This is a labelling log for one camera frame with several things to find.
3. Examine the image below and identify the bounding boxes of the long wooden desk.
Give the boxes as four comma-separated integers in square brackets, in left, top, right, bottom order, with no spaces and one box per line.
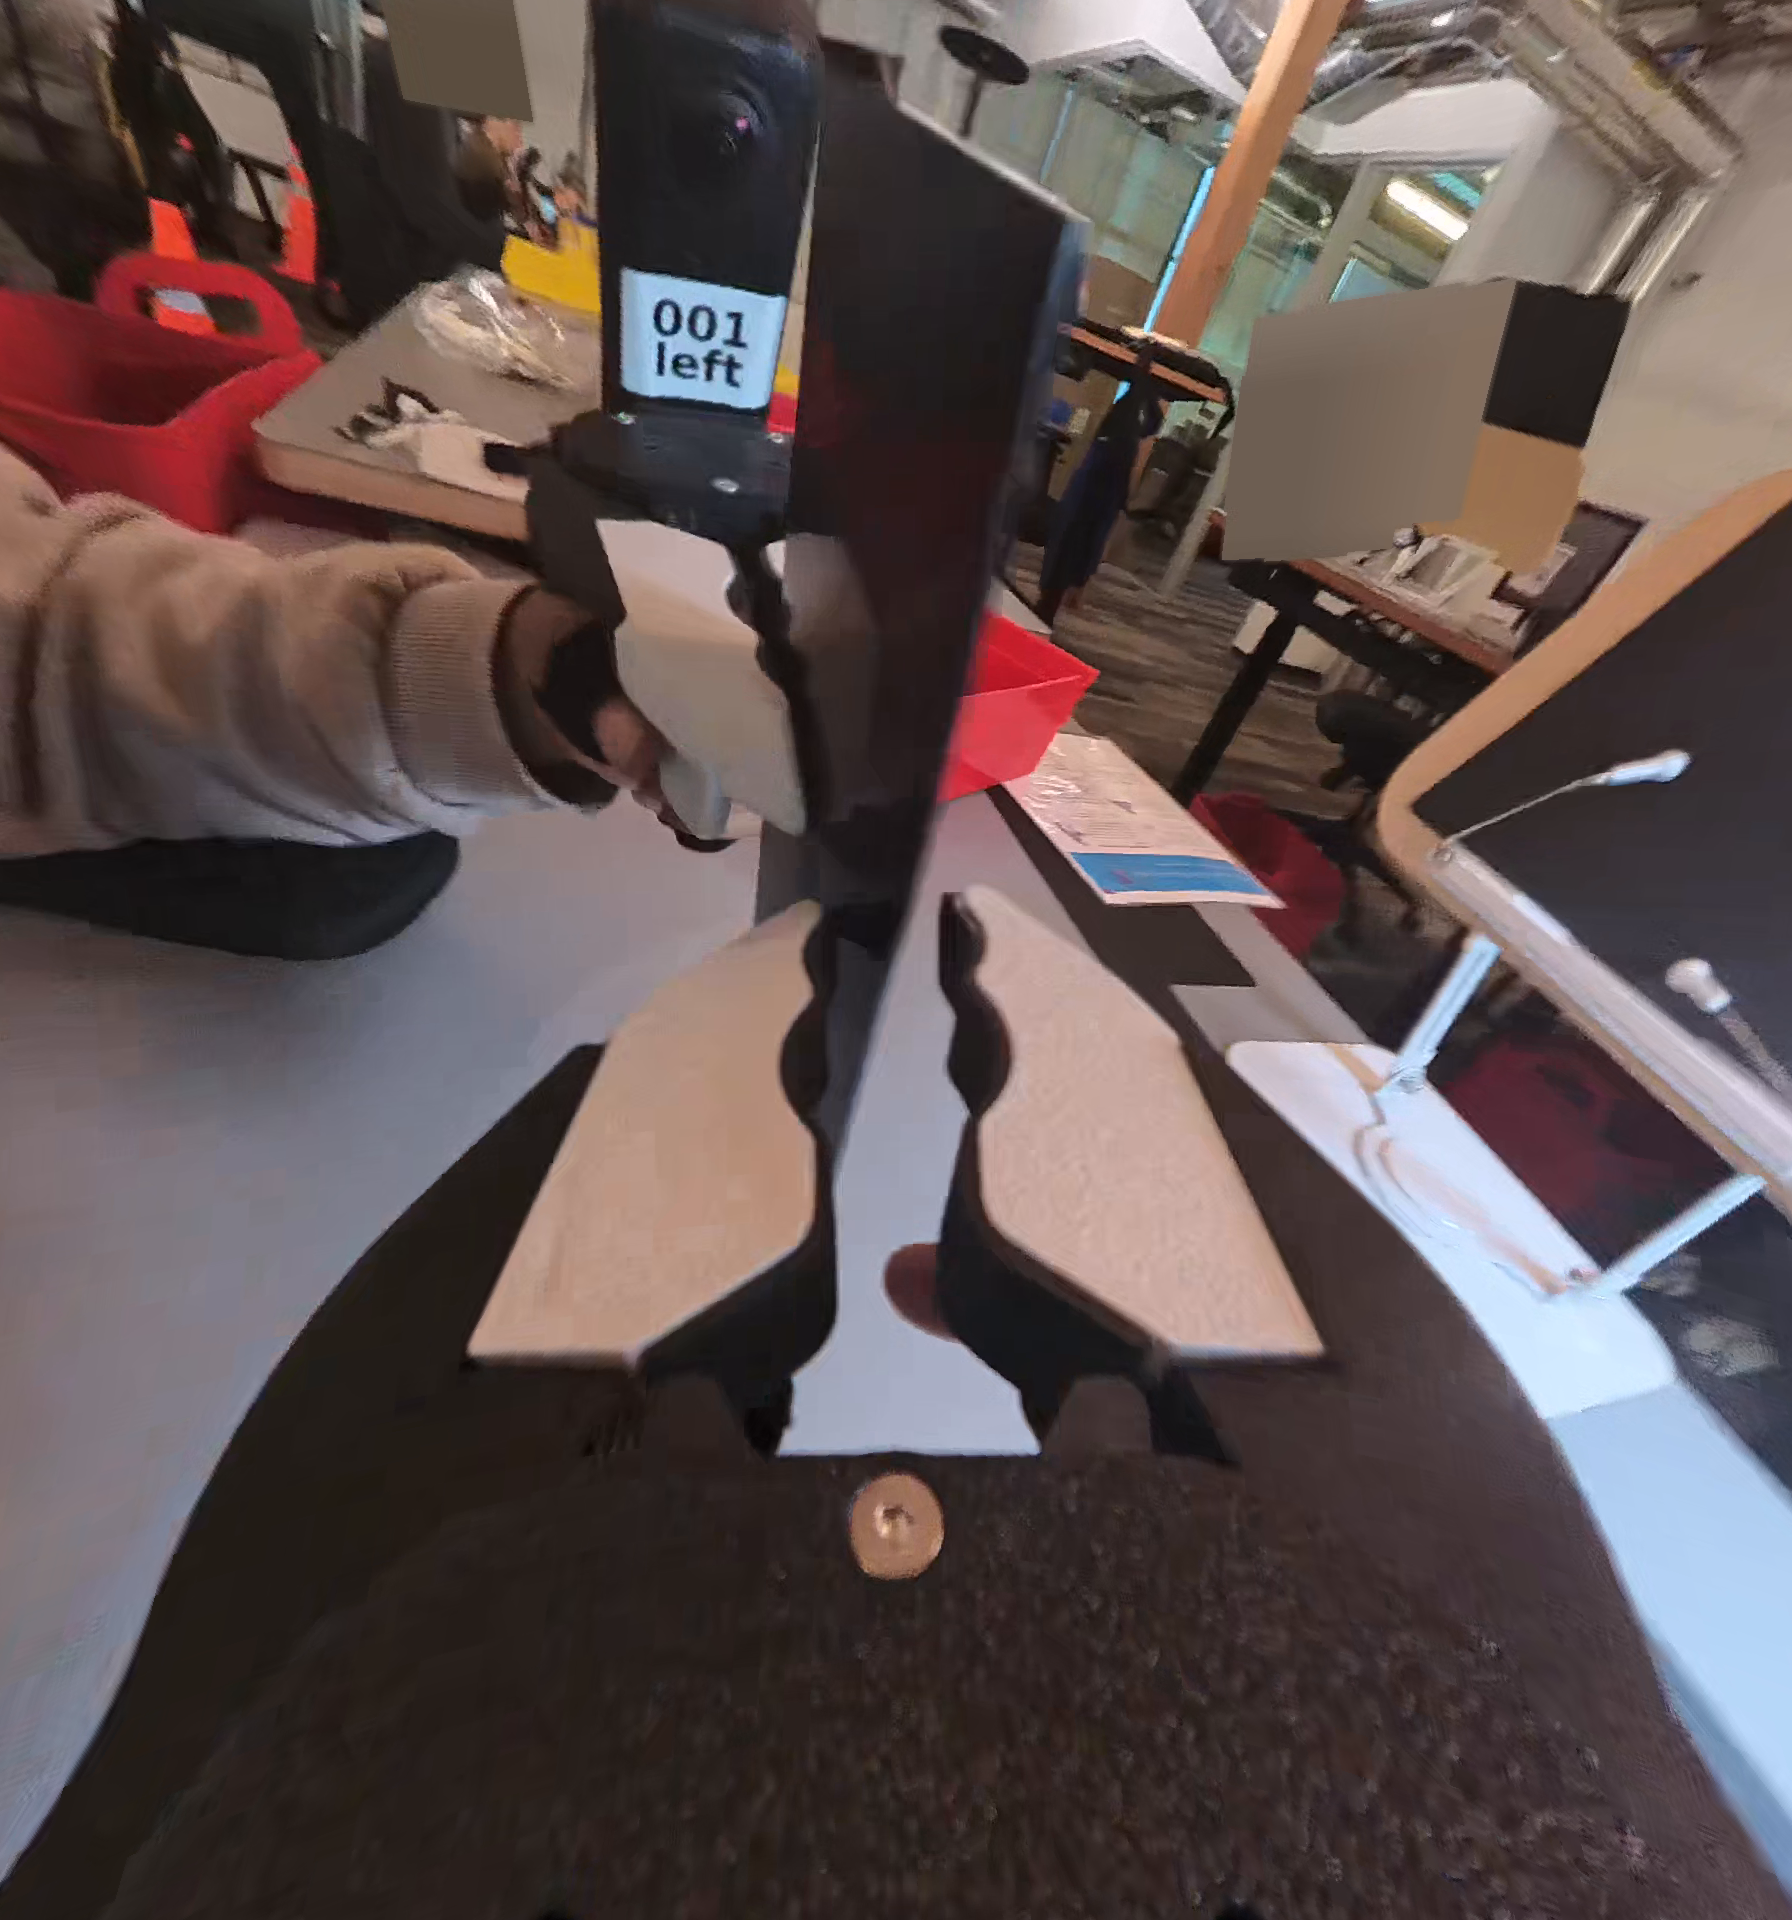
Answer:
[1173,548,1528,804]

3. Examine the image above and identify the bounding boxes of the wooden desk black frame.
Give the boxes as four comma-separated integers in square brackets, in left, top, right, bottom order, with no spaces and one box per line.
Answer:
[1052,318,1234,604]

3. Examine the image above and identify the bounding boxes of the wooden table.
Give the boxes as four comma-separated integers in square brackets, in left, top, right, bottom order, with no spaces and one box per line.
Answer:
[251,278,604,546]

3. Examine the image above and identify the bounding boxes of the yellow plastic bin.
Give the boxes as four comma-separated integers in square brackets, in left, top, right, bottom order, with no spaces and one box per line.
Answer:
[504,225,603,320]

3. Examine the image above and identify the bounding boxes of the red plastic basket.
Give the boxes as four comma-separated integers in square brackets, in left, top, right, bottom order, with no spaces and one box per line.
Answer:
[0,252,324,535]

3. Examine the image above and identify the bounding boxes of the person's right hand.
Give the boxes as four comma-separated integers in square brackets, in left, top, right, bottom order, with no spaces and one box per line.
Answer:
[884,1244,959,1340]

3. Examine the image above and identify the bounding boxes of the person's left forearm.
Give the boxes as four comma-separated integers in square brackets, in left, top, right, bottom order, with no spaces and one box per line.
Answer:
[0,419,567,862]

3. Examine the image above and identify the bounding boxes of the blue white paper sheet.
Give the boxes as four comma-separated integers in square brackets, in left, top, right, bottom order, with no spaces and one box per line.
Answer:
[1003,733,1284,909]

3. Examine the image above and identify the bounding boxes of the dark red floor container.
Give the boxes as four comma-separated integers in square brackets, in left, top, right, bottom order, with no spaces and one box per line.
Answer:
[1187,793,1349,963]

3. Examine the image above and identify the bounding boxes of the low red plastic bin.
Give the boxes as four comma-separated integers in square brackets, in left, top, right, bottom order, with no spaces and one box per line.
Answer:
[936,607,1105,804]

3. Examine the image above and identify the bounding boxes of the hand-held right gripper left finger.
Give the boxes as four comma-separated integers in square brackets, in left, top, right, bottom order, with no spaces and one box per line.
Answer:
[469,901,838,1374]

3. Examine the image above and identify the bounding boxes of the white metal bracket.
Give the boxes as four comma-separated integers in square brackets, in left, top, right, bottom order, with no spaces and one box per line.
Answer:
[1428,749,1792,1203]

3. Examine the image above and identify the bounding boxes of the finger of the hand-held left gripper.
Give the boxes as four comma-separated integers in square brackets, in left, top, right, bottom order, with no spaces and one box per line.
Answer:
[596,517,815,842]

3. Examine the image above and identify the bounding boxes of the person's left hand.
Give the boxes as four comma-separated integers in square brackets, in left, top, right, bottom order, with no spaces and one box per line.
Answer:
[498,582,738,854]

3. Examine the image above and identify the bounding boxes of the beige chair with black cover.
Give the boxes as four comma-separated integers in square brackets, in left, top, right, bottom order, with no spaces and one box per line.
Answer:
[1437,284,1632,578]

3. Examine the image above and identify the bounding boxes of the white metal rod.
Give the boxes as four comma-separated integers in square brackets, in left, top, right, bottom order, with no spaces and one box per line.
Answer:
[1373,938,1505,1096]
[1586,1173,1771,1300]

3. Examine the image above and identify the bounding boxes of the black board with wooden rim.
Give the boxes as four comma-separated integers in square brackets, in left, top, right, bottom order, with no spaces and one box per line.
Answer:
[1375,450,1792,1278]

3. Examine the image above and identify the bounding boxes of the silver ventilation duct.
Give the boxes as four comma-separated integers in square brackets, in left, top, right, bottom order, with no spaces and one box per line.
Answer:
[1497,0,1745,287]

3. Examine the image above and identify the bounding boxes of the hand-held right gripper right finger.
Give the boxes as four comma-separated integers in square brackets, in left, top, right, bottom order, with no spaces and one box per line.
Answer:
[934,887,1328,1367]

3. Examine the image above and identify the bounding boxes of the black plate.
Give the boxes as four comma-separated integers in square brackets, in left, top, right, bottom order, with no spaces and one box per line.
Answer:
[750,42,1095,1150]

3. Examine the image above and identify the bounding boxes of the black floor lamp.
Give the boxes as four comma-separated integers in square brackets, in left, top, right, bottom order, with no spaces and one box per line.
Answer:
[936,23,1031,129]

